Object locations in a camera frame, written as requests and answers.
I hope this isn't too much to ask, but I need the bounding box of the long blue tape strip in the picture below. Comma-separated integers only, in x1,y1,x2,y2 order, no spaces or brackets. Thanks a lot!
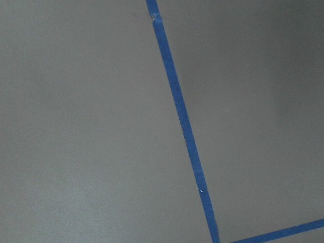
146,1,220,242

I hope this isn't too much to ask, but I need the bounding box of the crossing blue tape strip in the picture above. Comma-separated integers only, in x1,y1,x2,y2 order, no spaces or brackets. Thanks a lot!
235,219,323,243

